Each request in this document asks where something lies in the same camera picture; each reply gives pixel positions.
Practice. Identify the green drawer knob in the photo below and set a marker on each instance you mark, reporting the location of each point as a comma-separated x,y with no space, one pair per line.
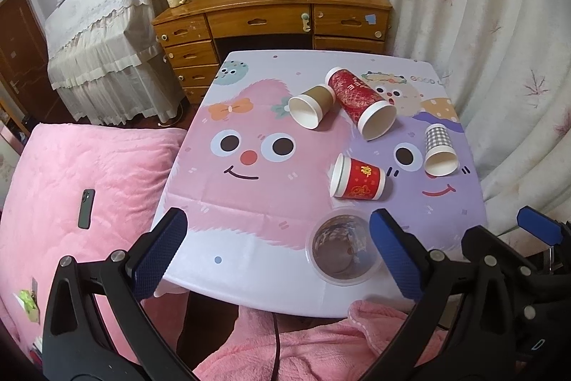
306,21

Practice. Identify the blue sticker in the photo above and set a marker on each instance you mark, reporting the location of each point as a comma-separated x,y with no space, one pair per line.
372,19

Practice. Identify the black phone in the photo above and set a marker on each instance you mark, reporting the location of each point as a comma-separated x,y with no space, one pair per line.
86,209

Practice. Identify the brown paper cup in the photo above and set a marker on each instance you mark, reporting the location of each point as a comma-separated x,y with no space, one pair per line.
314,104

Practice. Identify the brown wooden door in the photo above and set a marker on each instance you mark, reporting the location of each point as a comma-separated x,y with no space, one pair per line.
22,50

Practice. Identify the pink blanket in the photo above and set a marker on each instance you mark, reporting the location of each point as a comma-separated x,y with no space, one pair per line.
58,166

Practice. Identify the pink fleece garment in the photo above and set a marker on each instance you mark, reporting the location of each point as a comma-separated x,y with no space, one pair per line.
312,356

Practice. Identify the green wrapper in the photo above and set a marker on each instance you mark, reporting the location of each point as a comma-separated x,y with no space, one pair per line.
27,303

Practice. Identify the white lace furniture cover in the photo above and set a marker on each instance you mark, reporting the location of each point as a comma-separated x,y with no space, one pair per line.
102,33

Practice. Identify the clear plastic cup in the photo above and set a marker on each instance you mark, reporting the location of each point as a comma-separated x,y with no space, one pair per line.
343,249

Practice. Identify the cartoon printed tablecloth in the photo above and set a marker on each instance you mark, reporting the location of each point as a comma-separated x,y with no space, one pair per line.
250,220

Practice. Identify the large red paper cup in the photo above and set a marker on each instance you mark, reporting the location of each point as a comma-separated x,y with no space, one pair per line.
357,97

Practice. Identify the small red paper cup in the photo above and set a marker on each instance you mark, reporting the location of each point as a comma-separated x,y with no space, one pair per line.
363,181

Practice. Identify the white floral curtain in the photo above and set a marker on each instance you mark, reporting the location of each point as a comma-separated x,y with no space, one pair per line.
481,19

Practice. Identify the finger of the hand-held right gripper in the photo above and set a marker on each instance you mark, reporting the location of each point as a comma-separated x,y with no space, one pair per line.
539,225
484,240

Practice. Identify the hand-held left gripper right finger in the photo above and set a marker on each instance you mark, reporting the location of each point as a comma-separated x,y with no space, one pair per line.
397,251

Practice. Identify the checkered paper cup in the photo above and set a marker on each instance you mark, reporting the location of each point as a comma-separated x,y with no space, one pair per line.
438,149

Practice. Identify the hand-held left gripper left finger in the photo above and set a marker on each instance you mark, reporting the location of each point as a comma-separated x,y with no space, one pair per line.
160,251

